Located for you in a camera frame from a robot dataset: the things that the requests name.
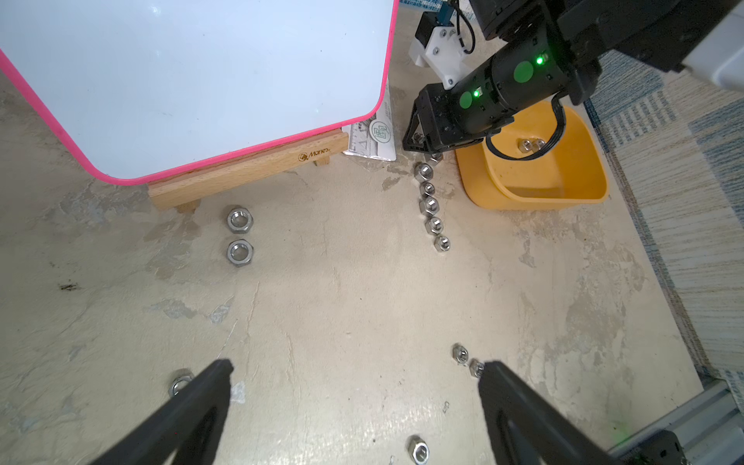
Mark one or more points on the steel nut near easel upper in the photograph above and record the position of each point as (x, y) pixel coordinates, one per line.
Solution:
(240, 220)

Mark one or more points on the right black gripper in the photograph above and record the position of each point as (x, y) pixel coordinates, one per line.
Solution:
(443, 120)

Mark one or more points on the yellow plastic storage box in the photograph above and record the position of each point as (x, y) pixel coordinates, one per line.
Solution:
(571, 174)

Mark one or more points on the pink framed whiteboard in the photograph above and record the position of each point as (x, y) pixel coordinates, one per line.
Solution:
(142, 90)

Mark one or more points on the steel nut near easel lower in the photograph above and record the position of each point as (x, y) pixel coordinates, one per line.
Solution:
(240, 252)

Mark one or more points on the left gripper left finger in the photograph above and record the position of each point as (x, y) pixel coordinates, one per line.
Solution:
(185, 430)

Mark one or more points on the white ruler package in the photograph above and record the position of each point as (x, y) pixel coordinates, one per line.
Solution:
(373, 138)

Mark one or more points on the steel nut easel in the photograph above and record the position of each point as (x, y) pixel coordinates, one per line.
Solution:
(240, 220)
(240, 252)

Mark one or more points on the wooden whiteboard easel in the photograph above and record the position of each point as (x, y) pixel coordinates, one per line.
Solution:
(185, 191)

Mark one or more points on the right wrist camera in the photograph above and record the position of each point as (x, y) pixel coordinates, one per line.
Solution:
(437, 45)

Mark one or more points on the steel nut pair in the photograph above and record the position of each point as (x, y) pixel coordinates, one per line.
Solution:
(476, 368)
(460, 354)

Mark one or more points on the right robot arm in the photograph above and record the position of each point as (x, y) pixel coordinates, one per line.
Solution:
(509, 55)

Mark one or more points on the steel nut pair right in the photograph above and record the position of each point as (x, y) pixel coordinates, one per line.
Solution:
(476, 368)

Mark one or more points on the steel cap nut row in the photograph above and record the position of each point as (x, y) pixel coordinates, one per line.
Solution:
(429, 206)
(442, 243)
(427, 189)
(423, 172)
(434, 225)

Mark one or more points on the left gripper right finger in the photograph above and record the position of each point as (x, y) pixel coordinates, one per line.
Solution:
(525, 429)

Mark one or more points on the steel nut pair left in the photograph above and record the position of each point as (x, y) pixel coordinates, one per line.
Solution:
(460, 354)

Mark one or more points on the steel nut front centre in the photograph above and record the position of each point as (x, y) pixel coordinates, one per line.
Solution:
(418, 450)

